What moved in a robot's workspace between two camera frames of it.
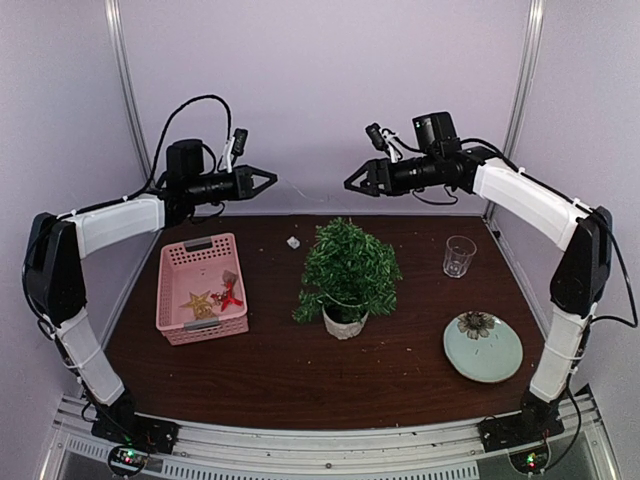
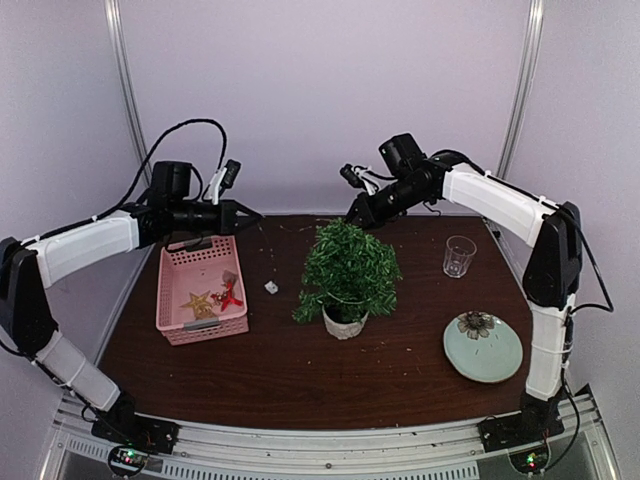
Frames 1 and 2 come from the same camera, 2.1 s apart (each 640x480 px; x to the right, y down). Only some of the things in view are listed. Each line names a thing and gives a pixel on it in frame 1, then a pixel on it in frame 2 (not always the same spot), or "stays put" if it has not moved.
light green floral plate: [483, 347] stays put
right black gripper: [376, 168] -> [372, 216]
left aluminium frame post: [114, 18] stays put
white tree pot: [344, 330] stays put
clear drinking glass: [460, 251] stays put
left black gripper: [243, 181] -> [227, 217]
